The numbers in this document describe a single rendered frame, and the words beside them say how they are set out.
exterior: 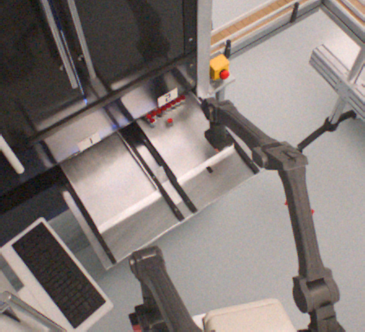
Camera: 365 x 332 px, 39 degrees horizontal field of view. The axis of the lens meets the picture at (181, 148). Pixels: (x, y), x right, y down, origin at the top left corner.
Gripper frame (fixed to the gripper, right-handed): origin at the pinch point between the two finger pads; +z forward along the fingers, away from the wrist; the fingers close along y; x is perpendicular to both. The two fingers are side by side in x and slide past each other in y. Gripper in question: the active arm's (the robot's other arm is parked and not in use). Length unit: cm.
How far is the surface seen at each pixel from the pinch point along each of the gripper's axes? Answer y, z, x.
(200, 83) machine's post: 23.8, -11.5, -7.8
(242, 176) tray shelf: -12.0, 5.0, -1.9
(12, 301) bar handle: -35, -50, 80
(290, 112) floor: 46, 86, -80
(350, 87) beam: 13, 35, -85
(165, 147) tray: 14.3, 0.9, 15.7
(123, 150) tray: 22.1, -0.3, 30.2
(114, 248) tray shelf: -10, 5, 52
